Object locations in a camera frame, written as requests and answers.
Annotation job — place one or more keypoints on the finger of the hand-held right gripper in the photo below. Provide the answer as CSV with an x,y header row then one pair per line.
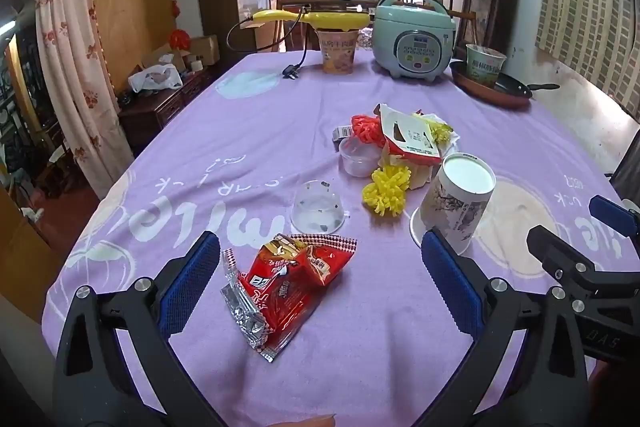
x,y
607,209
550,249

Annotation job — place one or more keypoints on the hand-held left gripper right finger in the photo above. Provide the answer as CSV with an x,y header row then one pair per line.
x,y
450,282

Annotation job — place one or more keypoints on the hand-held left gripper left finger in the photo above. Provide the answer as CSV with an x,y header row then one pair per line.
x,y
192,282

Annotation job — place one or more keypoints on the red snack wrapper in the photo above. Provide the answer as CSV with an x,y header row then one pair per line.
x,y
290,287

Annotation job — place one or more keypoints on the small clear plastic container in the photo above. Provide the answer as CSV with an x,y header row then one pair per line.
x,y
357,162

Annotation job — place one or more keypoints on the printed paper cup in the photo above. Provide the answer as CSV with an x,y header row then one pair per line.
x,y
452,207

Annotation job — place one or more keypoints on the white crumpled tissue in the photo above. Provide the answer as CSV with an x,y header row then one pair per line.
x,y
452,143

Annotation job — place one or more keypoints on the clear plastic dome cup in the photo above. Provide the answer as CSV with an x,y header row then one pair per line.
x,y
317,207

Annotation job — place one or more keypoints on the white and red carton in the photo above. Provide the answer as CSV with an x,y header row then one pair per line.
x,y
407,132

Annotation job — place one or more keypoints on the brown frying pan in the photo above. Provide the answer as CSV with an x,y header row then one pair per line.
x,y
510,86

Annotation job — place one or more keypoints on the purple printed tablecloth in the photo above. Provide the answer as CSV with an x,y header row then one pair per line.
x,y
250,132

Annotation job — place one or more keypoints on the dark wooden sideboard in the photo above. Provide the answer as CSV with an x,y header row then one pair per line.
x,y
160,117

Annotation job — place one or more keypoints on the small labelled plastic wrapper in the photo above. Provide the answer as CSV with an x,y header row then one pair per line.
x,y
342,133

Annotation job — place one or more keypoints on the green instant noodle cup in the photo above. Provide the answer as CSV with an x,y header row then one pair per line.
x,y
485,64

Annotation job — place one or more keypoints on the white plastic shopping bag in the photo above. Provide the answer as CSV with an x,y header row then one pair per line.
x,y
155,79

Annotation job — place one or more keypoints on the cardboard box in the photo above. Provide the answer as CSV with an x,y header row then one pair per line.
x,y
204,51

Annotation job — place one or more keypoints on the dark display cabinet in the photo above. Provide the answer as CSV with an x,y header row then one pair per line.
x,y
25,107

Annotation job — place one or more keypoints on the red hanging decoration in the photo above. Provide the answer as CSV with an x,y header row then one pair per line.
x,y
178,39

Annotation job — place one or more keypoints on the pale green rice cooker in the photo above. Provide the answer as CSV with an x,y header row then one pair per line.
x,y
415,37

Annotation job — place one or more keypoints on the orange instant noodle cup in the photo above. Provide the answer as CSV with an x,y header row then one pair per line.
x,y
337,52

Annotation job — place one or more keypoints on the floral curtain with red valance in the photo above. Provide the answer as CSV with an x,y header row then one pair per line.
x,y
70,57

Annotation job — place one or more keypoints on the yellow handheld electric appliance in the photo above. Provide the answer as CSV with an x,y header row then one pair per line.
x,y
340,21

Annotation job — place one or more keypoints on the wooden chair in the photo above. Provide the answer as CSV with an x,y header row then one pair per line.
x,y
295,4

